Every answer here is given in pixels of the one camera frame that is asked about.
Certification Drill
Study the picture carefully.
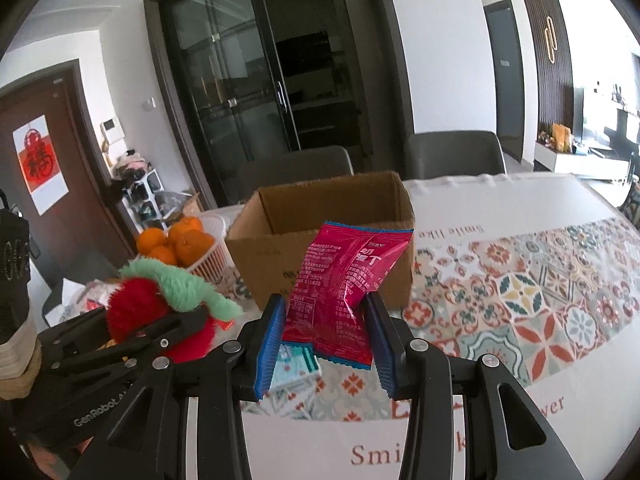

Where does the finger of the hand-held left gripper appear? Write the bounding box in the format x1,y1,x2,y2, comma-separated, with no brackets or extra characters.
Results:
37,307,211,361
42,332,183,376

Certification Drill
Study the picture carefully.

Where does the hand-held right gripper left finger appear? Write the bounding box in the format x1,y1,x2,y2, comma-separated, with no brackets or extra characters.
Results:
67,292,287,480

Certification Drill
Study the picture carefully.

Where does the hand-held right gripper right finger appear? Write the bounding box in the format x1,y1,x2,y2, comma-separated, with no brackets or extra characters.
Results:
362,291,586,480

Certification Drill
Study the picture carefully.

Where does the red plush strawberry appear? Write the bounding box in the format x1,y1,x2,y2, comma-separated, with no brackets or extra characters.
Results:
107,257,246,361

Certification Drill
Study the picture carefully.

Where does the red snack packet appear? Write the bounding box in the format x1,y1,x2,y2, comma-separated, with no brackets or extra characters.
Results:
281,221,415,370

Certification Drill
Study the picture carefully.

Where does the brown cardboard box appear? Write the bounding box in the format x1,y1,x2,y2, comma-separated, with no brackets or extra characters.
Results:
225,171,417,313

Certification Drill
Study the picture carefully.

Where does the person's left forearm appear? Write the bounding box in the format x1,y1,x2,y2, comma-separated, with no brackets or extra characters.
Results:
25,447,71,480

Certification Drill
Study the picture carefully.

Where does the teal packet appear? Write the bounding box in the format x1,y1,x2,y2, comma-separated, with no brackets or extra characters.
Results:
270,342,321,391

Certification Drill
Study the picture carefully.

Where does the floral cloth cover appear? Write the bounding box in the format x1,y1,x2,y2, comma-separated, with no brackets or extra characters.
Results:
62,277,123,323

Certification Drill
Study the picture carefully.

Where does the woven wicker tissue box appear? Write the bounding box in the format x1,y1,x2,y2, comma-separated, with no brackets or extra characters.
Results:
0,330,43,401

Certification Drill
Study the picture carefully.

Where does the white slatted fruit basket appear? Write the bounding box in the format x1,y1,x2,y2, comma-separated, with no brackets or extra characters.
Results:
187,215,236,293

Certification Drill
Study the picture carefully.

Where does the white shoe rack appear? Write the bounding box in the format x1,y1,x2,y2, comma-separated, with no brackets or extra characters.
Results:
121,170,163,233

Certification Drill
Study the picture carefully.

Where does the grey plastic bag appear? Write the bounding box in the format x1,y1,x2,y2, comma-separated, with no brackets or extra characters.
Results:
155,191,203,226

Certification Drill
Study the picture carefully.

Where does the tile-patterned table cover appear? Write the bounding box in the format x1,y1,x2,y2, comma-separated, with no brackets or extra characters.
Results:
45,172,640,480

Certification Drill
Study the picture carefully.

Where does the pile of clothes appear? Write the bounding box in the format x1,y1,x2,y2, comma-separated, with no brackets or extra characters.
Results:
111,150,151,181

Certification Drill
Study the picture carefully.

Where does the grey dining chair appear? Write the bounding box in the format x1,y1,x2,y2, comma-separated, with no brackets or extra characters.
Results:
404,130,507,181
235,146,355,206

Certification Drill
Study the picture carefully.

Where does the brown wooden door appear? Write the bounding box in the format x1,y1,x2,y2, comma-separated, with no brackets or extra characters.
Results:
0,59,136,281

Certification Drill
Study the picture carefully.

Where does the white low cabinet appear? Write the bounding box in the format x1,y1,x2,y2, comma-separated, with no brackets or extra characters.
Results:
534,140,640,178

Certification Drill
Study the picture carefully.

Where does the orange paper bag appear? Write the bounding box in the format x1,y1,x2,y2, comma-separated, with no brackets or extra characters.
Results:
550,123,573,153

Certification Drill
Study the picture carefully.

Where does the patterned cushioned chair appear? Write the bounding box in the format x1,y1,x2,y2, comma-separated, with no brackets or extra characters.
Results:
619,180,640,233

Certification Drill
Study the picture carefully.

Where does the dark glass sliding door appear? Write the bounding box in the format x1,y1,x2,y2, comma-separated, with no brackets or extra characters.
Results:
144,0,416,211

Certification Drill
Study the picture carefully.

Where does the grey interior door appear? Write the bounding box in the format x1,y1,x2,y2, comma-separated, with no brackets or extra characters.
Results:
484,0,526,161

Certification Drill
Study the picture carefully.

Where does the red and white wall poster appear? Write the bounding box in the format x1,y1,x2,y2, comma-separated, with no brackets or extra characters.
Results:
12,114,69,212

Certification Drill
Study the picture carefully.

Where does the dark slatted wall panel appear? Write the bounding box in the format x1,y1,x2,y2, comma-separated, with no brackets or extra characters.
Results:
517,0,576,126

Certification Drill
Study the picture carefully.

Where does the gold wall ornament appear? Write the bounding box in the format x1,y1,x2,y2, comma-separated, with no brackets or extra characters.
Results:
544,16,558,64

